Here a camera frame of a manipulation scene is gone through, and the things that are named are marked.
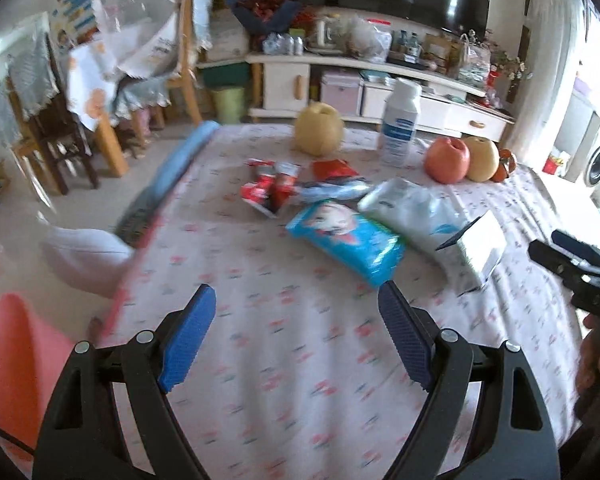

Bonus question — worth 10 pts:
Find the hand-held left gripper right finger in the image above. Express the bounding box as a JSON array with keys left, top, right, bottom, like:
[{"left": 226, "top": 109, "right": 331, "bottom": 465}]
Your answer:
[{"left": 377, "top": 280, "right": 563, "bottom": 480}]

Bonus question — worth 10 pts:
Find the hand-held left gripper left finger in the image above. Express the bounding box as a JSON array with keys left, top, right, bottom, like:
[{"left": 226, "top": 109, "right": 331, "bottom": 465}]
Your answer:
[{"left": 32, "top": 284, "right": 217, "bottom": 480}]

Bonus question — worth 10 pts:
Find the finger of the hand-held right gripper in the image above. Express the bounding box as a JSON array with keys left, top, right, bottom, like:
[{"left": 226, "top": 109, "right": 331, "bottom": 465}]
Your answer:
[
  {"left": 552, "top": 230, "right": 600, "bottom": 276},
  {"left": 528, "top": 240, "right": 588, "bottom": 281}
]

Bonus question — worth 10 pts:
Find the navy white milk carton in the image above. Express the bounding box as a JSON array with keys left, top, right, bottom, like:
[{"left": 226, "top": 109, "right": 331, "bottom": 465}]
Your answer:
[{"left": 435, "top": 210, "right": 508, "bottom": 295}]

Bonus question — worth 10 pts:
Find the white teal-print plastic pack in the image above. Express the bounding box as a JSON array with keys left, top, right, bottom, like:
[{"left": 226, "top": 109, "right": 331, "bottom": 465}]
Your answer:
[{"left": 357, "top": 177, "right": 468, "bottom": 261}]

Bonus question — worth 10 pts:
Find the red coffee sachet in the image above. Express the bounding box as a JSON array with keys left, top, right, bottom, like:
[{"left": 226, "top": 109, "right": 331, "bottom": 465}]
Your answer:
[
  {"left": 272, "top": 161, "right": 302, "bottom": 212},
  {"left": 240, "top": 159, "right": 281, "bottom": 218}
]

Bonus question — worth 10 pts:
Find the pink plastic bin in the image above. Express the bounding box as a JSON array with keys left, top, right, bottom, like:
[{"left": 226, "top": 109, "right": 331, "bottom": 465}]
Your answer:
[{"left": 0, "top": 292, "right": 96, "bottom": 461}]

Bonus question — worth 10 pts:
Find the person's right hand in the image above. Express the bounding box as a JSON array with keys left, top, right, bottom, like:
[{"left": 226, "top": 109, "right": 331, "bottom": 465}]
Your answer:
[{"left": 575, "top": 312, "right": 600, "bottom": 403}]

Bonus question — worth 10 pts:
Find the orange persimmon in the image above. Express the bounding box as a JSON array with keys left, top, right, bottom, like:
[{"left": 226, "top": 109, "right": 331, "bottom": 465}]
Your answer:
[{"left": 490, "top": 149, "right": 517, "bottom": 182}]

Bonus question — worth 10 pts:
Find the cherry-print tablecloth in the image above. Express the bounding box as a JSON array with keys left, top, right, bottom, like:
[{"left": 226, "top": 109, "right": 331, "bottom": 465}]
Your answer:
[{"left": 87, "top": 122, "right": 588, "bottom": 480}]

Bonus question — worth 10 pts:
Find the yellow pear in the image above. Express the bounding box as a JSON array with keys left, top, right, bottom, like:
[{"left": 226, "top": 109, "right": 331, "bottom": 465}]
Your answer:
[
  {"left": 294, "top": 101, "right": 344, "bottom": 157},
  {"left": 464, "top": 136, "right": 501, "bottom": 182}
]

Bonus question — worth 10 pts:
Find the blue cartoon tissue pack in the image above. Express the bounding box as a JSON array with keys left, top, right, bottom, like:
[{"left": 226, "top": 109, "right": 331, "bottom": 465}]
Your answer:
[{"left": 285, "top": 199, "right": 406, "bottom": 288}]

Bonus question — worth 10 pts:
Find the pale grey cushion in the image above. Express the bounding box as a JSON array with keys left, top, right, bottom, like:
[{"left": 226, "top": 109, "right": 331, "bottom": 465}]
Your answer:
[{"left": 40, "top": 227, "right": 133, "bottom": 293}]

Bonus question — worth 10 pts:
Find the red apple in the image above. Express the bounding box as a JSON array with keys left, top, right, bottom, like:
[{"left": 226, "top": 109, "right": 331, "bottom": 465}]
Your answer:
[{"left": 425, "top": 136, "right": 472, "bottom": 184}]

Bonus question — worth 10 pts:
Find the clear blue plastic wrapper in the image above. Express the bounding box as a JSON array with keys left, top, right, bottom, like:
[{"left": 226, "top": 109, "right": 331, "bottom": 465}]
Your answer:
[{"left": 296, "top": 179, "right": 372, "bottom": 204}]

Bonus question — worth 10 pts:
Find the red snack wrapper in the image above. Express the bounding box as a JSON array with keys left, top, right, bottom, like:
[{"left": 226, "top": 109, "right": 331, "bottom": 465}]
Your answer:
[{"left": 312, "top": 159, "right": 361, "bottom": 183}]

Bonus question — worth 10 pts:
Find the white curtain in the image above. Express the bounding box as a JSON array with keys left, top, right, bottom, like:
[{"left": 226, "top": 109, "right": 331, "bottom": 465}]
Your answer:
[{"left": 505, "top": 0, "right": 588, "bottom": 168}]

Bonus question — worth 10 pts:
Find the white plastic bottle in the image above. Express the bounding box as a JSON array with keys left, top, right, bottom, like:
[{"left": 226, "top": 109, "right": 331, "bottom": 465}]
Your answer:
[{"left": 377, "top": 79, "right": 423, "bottom": 167}]

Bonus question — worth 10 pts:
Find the green waste bin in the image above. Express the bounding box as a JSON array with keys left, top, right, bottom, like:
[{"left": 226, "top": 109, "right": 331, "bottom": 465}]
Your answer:
[{"left": 211, "top": 86, "right": 246, "bottom": 125}]

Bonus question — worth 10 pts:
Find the dark wooden chair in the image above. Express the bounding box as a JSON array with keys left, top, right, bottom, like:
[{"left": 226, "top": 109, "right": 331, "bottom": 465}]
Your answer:
[{"left": 7, "top": 15, "right": 101, "bottom": 196}]

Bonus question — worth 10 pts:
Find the pink storage box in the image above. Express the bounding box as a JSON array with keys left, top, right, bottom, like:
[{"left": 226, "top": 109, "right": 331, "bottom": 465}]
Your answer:
[{"left": 321, "top": 71, "right": 363, "bottom": 116}]

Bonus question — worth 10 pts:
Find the light wooden chair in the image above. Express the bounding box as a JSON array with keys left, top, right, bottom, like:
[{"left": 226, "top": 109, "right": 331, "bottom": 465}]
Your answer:
[{"left": 167, "top": 0, "right": 213, "bottom": 126}]

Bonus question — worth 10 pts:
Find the white orange-print tablecloth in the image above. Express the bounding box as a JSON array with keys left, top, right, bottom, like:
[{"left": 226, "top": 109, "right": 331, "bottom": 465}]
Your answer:
[{"left": 67, "top": 40, "right": 131, "bottom": 131}]

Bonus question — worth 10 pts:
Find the clear plastic bag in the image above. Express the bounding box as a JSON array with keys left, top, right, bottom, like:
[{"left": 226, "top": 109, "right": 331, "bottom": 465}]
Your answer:
[{"left": 347, "top": 17, "right": 393, "bottom": 63}]

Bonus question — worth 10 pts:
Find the beige wrapped package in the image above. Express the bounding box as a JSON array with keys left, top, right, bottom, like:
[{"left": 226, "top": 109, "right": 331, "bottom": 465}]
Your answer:
[{"left": 207, "top": 10, "right": 251, "bottom": 63}]

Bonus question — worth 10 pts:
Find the white electric kettle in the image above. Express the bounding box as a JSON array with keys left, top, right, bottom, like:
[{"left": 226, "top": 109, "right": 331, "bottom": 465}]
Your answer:
[{"left": 315, "top": 17, "right": 341, "bottom": 51}]

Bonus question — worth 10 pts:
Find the white mesh food cover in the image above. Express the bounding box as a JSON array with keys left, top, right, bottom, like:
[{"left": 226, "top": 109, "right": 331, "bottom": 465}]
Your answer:
[{"left": 92, "top": 0, "right": 181, "bottom": 81}]

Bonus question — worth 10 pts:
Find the dark blue flower bouquet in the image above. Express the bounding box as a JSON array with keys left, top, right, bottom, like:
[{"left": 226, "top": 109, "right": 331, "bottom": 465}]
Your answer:
[{"left": 227, "top": 0, "right": 306, "bottom": 36}]

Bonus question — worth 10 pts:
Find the black cable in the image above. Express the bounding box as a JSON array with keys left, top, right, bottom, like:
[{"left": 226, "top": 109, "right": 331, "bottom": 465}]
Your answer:
[{"left": 0, "top": 417, "right": 36, "bottom": 461}]

